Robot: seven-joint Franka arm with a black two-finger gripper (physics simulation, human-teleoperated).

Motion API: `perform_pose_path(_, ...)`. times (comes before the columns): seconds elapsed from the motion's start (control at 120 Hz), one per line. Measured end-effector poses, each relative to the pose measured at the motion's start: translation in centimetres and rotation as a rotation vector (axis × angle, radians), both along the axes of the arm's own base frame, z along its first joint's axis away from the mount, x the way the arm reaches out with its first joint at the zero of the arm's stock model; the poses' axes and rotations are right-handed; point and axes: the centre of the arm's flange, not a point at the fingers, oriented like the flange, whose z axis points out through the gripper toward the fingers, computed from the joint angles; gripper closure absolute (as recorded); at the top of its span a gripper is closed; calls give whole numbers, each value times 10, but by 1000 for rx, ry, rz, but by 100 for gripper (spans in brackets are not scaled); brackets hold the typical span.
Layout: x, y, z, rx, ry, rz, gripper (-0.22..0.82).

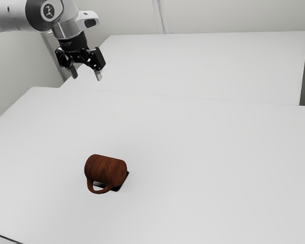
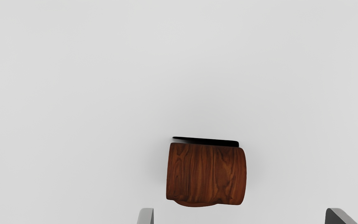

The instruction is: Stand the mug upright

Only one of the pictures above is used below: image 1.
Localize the brown wooden mug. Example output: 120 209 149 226
84 154 128 195

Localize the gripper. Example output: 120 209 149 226
54 32 107 82

